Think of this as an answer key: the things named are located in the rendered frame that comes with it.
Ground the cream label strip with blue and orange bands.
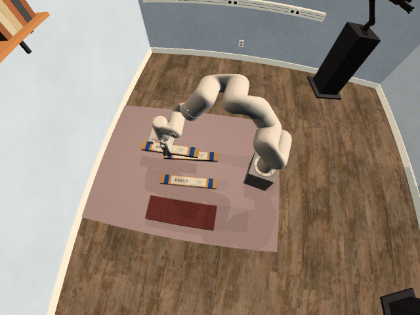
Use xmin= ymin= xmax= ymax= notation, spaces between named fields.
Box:
xmin=160 ymin=174 xmax=217 ymax=189
xmin=163 ymin=152 xmax=218 ymax=162
xmin=141 ymin=140 xmax=200 ymax=158

